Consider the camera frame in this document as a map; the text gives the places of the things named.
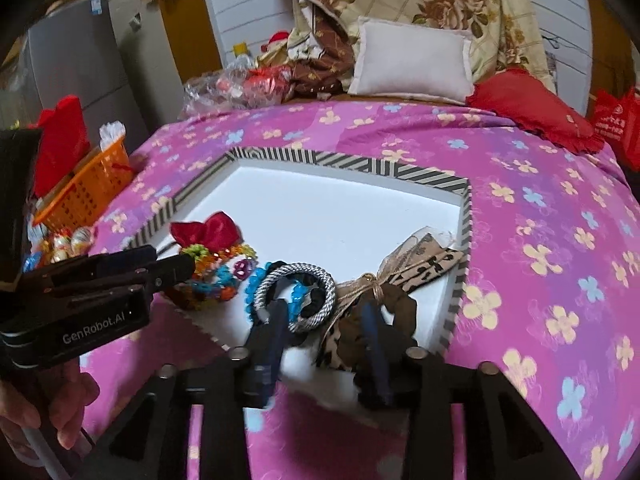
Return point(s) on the white slatted panel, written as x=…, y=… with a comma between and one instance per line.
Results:
x=245, y=5

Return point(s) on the orange plastic basket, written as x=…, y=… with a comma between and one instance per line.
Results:
x=85, y=195

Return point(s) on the brown scrunchie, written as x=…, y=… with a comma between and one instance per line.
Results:
x=400, y=310

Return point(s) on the clear plastic bag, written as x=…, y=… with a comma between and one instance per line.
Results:
x=225, y=87

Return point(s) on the red frilled cushion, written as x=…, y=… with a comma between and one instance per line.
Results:
x=530, y=105

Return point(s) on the white pillow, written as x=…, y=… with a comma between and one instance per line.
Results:
x=410, y=60

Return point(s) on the wrapped toy egg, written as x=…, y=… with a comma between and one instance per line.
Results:
x=82, y=240
x=62, y=249

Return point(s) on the red bow hair clip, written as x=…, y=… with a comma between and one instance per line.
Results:
x=210, y=230

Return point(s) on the red shopping bag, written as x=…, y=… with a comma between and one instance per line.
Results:
x=620, y=120

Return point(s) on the leopard ribbon bow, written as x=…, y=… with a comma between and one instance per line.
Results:
x=430, y=260

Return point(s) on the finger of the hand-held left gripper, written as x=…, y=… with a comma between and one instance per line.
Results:
x=170, y=269
x=100, y=262

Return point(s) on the yellow cap bottle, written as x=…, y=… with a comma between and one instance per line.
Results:
x=241, y=50

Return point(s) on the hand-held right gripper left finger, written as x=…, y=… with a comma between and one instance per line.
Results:
x=275, y=332

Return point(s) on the brown patterned quilt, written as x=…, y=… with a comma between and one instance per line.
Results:
x=320, y=55

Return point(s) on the white tissue paper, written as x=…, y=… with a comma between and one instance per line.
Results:
x=111, y=132

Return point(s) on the red paper gift bag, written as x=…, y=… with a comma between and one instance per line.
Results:
x=60, y=140

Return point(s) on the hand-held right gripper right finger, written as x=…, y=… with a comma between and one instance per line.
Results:
x=374, y=345

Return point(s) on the pink floral bed sheet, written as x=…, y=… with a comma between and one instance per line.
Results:
x=525, y=210

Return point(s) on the striped cardboard box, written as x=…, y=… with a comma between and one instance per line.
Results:
x=325, y=200

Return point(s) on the person's left hand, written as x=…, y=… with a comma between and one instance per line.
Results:
x=55, y=395

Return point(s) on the blue foil wrapper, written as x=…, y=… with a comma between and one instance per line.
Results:
x=31, y=263

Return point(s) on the grey refrigerator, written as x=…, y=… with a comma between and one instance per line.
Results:
x=80, y=60

